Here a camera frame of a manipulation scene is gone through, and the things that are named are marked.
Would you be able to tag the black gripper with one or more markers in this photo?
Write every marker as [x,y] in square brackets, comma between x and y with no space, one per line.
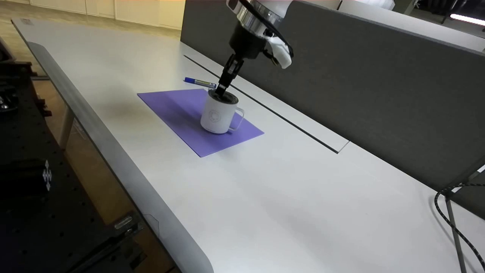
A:
[248,44]

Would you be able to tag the black thermocup lid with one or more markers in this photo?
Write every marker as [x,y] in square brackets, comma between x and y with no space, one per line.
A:
[231,98]

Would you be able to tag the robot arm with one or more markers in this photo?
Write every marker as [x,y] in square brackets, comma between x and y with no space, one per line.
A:
[258,9]

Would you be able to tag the blue marker pen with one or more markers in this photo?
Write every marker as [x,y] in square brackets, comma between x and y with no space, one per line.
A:
[195,80]

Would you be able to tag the purple rectangular mat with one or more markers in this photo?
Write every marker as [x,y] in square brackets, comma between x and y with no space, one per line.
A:
[167,106]

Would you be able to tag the cream cabinets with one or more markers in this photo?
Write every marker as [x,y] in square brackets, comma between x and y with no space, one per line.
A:
[142,9]

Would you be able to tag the grey desk partition panel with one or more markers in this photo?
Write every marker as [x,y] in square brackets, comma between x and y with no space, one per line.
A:
[379,95]

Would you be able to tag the grey table leg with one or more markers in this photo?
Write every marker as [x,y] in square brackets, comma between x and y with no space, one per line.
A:
[67,129]

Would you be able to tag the black optical breadboard table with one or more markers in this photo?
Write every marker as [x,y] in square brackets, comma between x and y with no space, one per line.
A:
[31,227]

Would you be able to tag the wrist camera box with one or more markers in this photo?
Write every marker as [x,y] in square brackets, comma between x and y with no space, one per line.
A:
[281,50]

